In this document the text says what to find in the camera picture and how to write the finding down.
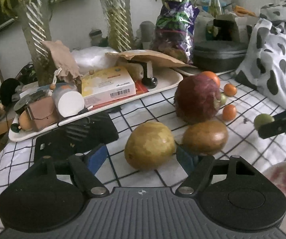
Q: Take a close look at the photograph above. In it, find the glass vase left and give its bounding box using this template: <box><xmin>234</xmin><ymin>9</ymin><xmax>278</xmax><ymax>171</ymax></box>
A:
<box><xmin>15</xmin><ymin>0</ymin><xmax>55</xmax><ymax>86</ymax></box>

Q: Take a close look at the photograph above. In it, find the white tray right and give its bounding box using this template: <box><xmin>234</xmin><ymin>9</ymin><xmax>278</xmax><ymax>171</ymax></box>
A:
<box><xmin>172</xmin><ymin>66</ymin><xmax>202</xmax><ymax>76</ymax></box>

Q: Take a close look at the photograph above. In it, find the red cabbage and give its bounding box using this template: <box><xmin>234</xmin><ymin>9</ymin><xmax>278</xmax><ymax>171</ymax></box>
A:
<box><xmin>174</xmin><ymin>73</ymin><xmax>221</xmax><ymax>124</ymax></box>

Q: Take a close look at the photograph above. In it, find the brown oval mango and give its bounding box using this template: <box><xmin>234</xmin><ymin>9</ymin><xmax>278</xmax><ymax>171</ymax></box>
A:
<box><xmin>182</xmin><ymin>120</ymin><xmax>228</xmax><ymax>155</ymax></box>

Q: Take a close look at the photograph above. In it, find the cow print blanket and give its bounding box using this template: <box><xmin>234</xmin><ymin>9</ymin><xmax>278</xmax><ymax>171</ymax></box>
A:
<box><xmin>235</xmin><ymin>1</ymin><xmax>286</xmax><ymax>108</ymax></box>

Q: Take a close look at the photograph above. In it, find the purple snack bag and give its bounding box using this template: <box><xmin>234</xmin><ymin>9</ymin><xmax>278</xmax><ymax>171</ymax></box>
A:
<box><xmin>150</xmin><ymin>0</ymin><xmax>200</xmax><ymax>64</ymax></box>

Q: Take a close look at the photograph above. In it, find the small orange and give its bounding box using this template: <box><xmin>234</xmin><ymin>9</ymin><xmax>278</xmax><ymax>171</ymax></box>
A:
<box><xmin>222</xmin><ymin>104</ymin><xmax>237</xmax><ymax>121</ymax></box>
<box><xmin>224</xmin><ymin>84</ymin><xmax>237</xmax><ymax>97</ymax></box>

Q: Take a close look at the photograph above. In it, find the black zipper case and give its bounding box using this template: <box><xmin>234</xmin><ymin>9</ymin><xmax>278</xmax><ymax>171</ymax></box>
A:
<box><xmin>193</xmin><ymin>40</ymin><xmax>248</xmax><ymax>73</ymax></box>

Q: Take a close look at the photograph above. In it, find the brown paper envelope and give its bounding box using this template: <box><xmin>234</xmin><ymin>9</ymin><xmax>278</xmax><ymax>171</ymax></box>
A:
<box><xmin>106</xmin><ymin>50</ymin><xmax>191</xmax><ymax>68</ymax></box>

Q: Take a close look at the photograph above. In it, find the yellow-green round mango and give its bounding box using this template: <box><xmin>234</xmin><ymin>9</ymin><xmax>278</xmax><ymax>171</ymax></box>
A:
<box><xmin>124</xmin><ymin>121</ymin><xmax>176</xmax><ymax>170</ymax></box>

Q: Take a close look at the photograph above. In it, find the black white checkered tablecloth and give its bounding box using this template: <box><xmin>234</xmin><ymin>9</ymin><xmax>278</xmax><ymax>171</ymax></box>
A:
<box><xmin>0</xmin><ymin>69</ymin><xmax>286</xmax><ymax>238</ymax></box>

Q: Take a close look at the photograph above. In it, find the white cylinder container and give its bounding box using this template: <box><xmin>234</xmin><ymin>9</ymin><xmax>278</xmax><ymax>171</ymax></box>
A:
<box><xmin>52</xmin><ymin>84</ymin><xmax>85</xmax><ymax>118</ymax></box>

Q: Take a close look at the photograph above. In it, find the glass vase centre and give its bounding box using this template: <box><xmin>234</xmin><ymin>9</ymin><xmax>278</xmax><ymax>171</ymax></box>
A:
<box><xmin>100</xmin><ymin>0</ymin><xmax>134</xmax><ymax>52</ymax></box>

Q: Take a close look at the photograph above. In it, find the yellow white medicine box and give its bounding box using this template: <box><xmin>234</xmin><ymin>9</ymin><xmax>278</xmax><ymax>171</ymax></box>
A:
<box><xmin>81</xmin><ymin>66</ymin><xmax>136</xmax><ymax>107</ymax></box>

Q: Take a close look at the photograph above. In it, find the large orange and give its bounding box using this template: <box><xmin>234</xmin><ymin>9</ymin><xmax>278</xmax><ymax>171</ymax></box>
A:
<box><xmin>202</xmin><ymin>71</ymin><xmax>220</xmax><ymax>87</ymax></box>

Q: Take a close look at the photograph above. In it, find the green jujube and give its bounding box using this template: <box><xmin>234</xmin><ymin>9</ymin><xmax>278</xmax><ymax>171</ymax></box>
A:
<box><xmin>220</xmin><ymin>93</ymin><xmax>227</xmax><ymax>106</ymax></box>
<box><xmin>254</xmin><ymin>113</ymin><xmax>274</xmax><ymax>131</ymax></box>

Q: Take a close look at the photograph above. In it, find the white oval tray left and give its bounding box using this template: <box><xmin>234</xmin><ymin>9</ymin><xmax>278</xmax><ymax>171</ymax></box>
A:
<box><xmin>8</xmin><ymin>67</ymin><xmax>184</xmax><ymax>143</ymax></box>

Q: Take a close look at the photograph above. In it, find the black flat device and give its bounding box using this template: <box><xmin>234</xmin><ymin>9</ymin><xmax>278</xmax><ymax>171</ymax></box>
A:
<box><xmin>34</xmin><ymin>112</ymin><xmax>119</xmax><ymax>162</ymax></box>

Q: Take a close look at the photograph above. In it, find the brown leather pouch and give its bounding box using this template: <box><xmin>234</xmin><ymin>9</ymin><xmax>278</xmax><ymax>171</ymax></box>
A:
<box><xmin>25</xmin><ymin>97</ymin><xmax>59</xmax><ymax>131</ymax></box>

